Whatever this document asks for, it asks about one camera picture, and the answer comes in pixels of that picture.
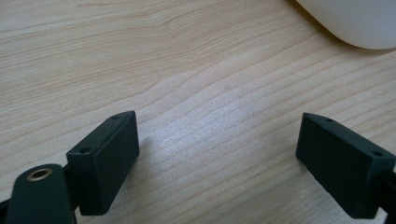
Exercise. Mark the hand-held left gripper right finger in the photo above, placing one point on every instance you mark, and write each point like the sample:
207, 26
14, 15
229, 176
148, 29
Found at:
342, 168

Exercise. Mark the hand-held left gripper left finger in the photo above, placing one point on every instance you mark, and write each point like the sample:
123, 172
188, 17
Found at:
104, 161

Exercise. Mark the white rounded container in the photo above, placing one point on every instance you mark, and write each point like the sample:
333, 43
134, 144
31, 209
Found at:
355, 18

